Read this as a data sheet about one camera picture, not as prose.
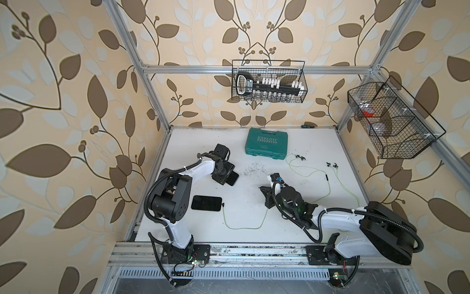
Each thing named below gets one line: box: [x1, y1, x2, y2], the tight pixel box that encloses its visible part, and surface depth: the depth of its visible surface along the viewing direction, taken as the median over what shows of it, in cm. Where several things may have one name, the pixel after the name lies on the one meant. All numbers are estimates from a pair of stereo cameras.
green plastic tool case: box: [244, 127, 289, 160], surface depth 110 cm
